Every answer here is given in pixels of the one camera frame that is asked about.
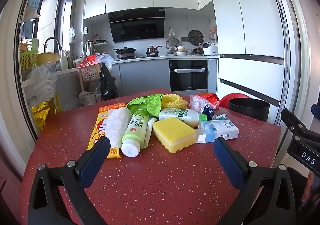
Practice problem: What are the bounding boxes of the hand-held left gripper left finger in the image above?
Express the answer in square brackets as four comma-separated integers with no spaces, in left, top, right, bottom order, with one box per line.
[27,136,111,225]

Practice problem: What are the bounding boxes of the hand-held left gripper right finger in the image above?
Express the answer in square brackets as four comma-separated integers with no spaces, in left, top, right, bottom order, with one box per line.
[214,137,300,225]

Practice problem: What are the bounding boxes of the white and blue carton box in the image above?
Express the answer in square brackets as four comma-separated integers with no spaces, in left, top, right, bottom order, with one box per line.
[195,119,239,144]

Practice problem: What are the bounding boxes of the white paper towel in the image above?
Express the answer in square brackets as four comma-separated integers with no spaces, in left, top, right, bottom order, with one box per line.
[107,107,132,149]

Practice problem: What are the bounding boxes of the black trash bin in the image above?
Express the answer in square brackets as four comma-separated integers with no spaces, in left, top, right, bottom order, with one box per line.
[228,98,270,122]

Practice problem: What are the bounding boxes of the yellow and orange packet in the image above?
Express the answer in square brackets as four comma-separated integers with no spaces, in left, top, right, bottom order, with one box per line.
[87,102,126,158]

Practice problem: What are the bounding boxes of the dark blue crumpled wrapper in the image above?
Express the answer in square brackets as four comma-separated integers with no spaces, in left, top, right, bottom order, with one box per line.
[202,104,228,121]

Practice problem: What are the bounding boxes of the red stool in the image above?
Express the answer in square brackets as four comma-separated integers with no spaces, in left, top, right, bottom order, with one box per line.
[218,93,250,109]

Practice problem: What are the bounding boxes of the white crumpled tissue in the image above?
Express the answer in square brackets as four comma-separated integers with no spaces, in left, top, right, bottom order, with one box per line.
[142,118,157,149]

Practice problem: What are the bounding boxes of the yellow sponge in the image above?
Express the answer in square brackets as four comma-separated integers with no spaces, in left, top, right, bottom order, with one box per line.
[152,116,197,153]

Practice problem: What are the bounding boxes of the red wrapper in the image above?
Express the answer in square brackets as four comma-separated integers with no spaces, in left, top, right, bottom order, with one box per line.
[199,93,220,111]

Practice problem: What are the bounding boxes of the pink crumpled plastic bag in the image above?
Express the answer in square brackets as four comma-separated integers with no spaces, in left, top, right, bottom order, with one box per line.
[189,95,209,113]

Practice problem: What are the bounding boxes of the gold foil bag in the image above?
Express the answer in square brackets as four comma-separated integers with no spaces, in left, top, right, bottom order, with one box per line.
[31,99,57,130]

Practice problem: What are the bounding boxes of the black plastic bag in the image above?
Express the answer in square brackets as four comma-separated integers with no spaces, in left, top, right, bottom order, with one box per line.
[100,64,118,102]

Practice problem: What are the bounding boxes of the green plastic bag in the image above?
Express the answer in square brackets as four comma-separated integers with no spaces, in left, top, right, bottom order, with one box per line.
[126,94,164,118]

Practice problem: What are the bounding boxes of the yellow foam fruit net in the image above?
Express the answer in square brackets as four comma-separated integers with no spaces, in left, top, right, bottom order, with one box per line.
[160,94,188,109]

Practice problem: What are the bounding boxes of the beige perforated basket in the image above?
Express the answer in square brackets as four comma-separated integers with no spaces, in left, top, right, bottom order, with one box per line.
[78,63,103,83]

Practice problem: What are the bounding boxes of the clear plastic bags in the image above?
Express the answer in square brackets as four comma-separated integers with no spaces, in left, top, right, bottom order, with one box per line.
[24,64,57,106]

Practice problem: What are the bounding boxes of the black built-in oven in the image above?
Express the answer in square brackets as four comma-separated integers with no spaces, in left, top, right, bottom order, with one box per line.
[169,59,208,92]

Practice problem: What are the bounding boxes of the grey kitchen counter cabinets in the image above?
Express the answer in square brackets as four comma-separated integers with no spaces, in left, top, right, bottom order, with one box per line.
[56,55,219,98]

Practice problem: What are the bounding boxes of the white refrigerator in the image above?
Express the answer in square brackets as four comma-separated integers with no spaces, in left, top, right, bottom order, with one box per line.
[209,0,287,125]

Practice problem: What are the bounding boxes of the white rice cooker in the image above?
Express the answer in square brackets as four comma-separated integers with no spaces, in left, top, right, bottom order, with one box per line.
[203,42,218,56]

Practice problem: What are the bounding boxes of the yellow basin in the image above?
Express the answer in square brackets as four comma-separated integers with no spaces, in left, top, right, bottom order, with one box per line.
[36,52,62,67]

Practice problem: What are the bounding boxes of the white spice rack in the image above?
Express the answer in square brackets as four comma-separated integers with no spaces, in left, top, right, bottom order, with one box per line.
[85,40,110,56]

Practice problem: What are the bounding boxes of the black wok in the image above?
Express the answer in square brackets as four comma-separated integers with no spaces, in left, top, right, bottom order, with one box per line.
[112,47,137,60]

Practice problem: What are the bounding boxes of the green plastic basket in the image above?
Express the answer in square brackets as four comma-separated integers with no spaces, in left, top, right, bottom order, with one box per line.
[20,50,38,71]

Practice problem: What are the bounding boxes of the steel kitchen faucet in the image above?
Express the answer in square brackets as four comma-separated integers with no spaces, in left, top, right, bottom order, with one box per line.
[44,37,63,53]

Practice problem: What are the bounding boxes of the steel pot with lid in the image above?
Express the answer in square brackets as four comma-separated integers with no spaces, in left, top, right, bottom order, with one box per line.
[146,45,162,57]

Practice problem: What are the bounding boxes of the round dark baking tray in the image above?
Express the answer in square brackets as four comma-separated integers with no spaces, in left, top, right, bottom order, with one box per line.
[188,29,205,46]

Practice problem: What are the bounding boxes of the round steel steamer rack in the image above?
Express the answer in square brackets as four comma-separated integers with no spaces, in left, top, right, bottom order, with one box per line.
[166,38,180,53]

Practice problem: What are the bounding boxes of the black range hood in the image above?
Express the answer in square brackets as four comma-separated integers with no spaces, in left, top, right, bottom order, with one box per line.
[107,8,166,44]

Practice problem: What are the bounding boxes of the blue hanging cloth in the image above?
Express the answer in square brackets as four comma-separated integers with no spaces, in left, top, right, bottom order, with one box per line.
[21,21,35,39]

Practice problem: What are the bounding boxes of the grey sliding door frame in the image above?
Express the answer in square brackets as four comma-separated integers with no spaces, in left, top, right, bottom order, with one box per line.
[260,0,310,130]

